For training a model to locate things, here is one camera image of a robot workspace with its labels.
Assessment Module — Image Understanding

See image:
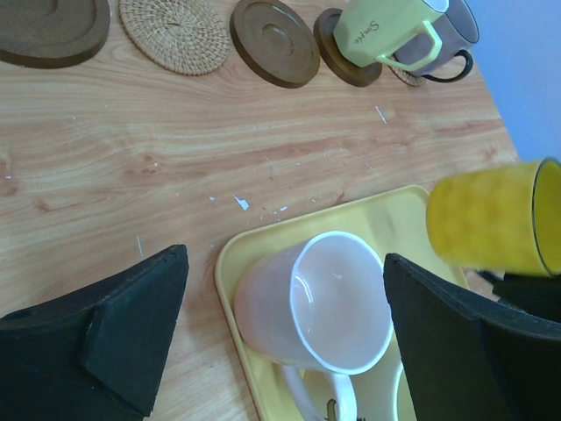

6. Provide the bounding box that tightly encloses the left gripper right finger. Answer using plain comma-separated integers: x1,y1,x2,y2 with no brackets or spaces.
383,253,560,420

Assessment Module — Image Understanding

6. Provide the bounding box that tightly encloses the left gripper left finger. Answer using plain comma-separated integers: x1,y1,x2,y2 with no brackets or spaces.
1,245,188,420

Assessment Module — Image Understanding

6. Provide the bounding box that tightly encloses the clear cup white handle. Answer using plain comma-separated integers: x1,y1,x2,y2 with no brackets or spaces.
394,365,416,421

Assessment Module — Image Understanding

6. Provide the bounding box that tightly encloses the yellow translucent cup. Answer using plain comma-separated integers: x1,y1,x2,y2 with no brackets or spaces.
426,158,560,276

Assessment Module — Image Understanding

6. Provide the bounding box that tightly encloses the pink translucent cup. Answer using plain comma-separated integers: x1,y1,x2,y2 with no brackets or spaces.
234,231,393,420

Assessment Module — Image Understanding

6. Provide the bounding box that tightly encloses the light woven rattan coaster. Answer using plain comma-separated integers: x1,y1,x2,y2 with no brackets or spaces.
388,66,426,88

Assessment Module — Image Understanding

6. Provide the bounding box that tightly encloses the dark cork coaster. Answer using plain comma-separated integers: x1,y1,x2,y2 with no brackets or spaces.
1,1,110,68

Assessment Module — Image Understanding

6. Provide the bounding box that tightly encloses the dark brown wooden coaster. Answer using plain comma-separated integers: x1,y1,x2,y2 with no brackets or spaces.
313,8,382,88

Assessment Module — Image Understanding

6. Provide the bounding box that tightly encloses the purple translucent cup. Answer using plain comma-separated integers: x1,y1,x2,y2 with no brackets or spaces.
394,0,479,83

